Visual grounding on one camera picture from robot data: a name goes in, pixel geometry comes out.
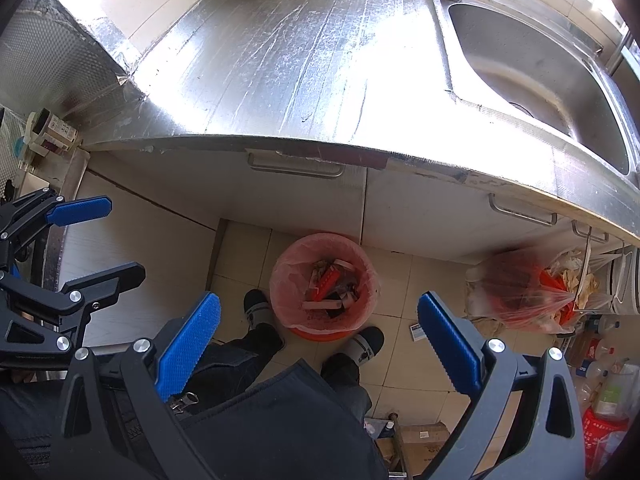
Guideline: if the person's shoe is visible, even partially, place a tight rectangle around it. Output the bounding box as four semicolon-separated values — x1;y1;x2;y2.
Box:
243;289;286;348
345;326;385;368

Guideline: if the stainless steel sink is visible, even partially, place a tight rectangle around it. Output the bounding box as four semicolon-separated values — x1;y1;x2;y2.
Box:
445;0;633;176

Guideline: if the red trash bin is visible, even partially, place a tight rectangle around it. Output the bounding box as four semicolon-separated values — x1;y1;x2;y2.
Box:
269;232;381;342

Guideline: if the person's right shoe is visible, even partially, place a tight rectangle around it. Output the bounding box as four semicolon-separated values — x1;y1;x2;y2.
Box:
345;326;385;368

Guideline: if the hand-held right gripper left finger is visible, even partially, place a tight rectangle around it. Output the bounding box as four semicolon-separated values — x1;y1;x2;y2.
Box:
52;291;226;480

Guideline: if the clear plastic bottle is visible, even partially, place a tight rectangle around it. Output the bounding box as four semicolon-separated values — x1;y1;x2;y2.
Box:
575;345;631;386

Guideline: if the red plastic package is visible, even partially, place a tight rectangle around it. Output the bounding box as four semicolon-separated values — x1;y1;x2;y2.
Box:
580;407;631;478

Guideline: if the steel cabinet handle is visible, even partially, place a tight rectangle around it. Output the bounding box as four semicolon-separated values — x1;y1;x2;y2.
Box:
571;220;610;243
489;193;558;227
247;152;346;179

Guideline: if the person's leg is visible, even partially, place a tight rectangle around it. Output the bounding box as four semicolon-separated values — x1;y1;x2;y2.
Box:
320;352;373;421
187;325;281;411

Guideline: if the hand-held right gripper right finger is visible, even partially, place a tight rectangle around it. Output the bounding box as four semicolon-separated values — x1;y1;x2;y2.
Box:
417;292;588;480

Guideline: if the brown cardboard box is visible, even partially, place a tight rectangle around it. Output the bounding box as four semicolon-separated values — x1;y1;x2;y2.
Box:
375;421;453;476

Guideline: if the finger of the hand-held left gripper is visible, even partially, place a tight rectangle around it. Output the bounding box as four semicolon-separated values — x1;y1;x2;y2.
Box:
0;262;146;368
0;187;113;261

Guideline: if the green and white bottle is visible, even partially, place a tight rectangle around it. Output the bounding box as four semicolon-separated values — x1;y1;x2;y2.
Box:
592;360;640;421

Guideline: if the person's left leg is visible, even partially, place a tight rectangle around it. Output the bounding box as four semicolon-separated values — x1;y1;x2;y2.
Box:
187;325;281;411

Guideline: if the person's left shoe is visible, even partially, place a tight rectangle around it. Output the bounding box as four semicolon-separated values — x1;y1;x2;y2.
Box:
243;289;286;348

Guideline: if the person's right leg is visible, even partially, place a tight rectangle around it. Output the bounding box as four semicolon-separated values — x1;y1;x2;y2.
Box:
320;352;373;421

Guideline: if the orange plastic bag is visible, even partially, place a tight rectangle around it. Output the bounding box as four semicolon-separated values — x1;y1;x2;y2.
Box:
465;247;616;336

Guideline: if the white switch box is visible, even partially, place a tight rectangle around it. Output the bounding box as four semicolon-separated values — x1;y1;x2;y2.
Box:
27;107;81;158

